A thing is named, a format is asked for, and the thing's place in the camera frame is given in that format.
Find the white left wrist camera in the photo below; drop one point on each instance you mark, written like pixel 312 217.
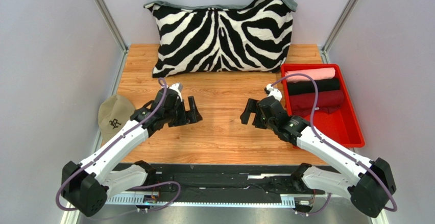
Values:
pixel 175 92

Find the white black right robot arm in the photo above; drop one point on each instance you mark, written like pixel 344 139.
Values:
pixel 340 162

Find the rolled black t shirt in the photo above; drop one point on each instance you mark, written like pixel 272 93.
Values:
pixel 303 87

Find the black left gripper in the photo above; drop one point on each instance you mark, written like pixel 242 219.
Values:
pixel 191 116

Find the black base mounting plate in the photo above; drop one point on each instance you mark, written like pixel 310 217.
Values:
pixel 220 183

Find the aluminium corner post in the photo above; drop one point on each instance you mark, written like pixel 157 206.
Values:
pixel 101 4
pixel 346 12

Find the zebra print pillow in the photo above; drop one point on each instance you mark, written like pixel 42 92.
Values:
pixel 215 38

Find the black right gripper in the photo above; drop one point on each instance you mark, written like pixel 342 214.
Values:
pixel 258 114

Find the red plastic tray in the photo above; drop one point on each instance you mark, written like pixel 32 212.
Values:
pixel 341 126

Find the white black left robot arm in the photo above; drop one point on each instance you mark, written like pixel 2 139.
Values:
pixel 108 162

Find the left aluminium corner post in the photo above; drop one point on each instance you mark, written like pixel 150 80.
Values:
pixel 101 4

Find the right aluminium corner post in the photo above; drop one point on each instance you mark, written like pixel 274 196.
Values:
pixel 346 12

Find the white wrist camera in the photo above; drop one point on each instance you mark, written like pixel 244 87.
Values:
pixel 175 92
pixel 271 91

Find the dark red t shirt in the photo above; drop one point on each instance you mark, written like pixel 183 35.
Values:
pixel 328 102

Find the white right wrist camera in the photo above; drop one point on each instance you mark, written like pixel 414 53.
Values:
pixel 271 91

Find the rolled pink t shirt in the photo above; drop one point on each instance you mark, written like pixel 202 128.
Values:
pixel 315 74

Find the aluminium frame rail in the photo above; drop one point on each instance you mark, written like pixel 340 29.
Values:
pixel 165 184

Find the beige baseball cap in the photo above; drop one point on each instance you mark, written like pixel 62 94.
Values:
pixel 113 113

